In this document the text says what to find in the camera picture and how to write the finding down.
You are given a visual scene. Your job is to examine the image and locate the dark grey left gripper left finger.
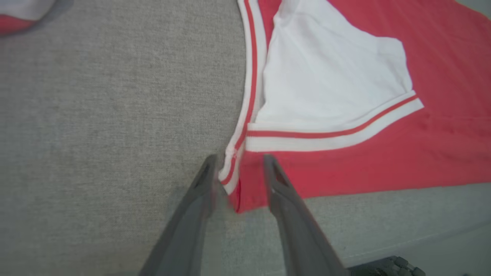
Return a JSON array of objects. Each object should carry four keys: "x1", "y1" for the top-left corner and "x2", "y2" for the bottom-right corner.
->
[{"x1": 139, "y1": 154, "x2": 219, "y2": 276}]

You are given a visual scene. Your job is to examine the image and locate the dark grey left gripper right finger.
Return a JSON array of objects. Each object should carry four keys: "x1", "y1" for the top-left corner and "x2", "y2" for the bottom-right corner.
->
[{"x1": 263, "y1": 154, "x2": 350, "y2": 276}]

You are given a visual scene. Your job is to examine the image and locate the red shorts with white trim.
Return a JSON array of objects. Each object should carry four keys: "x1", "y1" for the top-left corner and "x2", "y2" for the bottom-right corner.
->
[{"x1": 218, "y1": 0, "x2": 491, "y2": 213}]

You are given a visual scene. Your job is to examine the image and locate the red garment with white collar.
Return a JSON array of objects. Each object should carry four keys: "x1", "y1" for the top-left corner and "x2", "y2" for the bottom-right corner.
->
[{"x1": 0, "y1": 0, "x2": 56, "y2": 35}]

